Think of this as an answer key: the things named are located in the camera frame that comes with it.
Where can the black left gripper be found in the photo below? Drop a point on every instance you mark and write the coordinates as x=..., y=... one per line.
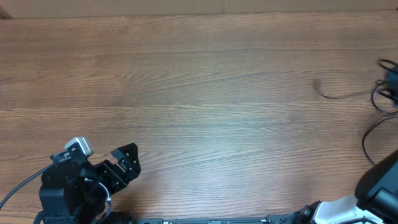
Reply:
x=130, y=168

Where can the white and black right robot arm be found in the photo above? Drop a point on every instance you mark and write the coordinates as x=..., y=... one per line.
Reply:
x=375, y=197

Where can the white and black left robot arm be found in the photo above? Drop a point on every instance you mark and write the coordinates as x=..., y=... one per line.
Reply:
x=76, y=191

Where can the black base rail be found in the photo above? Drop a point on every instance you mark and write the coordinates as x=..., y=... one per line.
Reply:
x=122, y=218

